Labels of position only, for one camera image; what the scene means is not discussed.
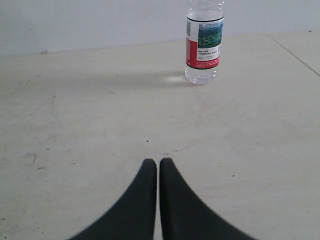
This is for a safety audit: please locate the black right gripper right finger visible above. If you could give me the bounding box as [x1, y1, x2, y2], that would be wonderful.
[159, 157, 258, 240]

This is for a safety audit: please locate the clear plastic water bottle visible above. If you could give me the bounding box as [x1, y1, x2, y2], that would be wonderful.
[185, 0, 225, 85]

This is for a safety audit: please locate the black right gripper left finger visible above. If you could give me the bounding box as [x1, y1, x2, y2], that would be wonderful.
[71, 159, 157, 240]

